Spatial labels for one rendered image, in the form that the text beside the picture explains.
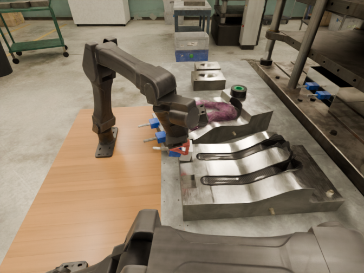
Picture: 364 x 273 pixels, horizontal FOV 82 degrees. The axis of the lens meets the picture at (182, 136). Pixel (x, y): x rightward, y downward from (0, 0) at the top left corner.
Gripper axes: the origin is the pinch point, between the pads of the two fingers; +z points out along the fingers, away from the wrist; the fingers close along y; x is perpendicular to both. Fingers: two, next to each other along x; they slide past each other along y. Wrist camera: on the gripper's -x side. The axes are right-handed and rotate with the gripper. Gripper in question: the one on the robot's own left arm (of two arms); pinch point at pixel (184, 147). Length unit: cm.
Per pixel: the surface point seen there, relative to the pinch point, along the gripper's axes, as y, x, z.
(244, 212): -19.7, -13.4, 13.7
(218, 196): -16.8, -7.5, 6.1
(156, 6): 698, 96, 141
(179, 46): 324, 27, 115
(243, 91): 37.9, -27.1, 15.8
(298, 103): 49, -58, 46
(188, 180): -8.7, 1.6, 6.7
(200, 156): 0.3, -3.3, 7.5
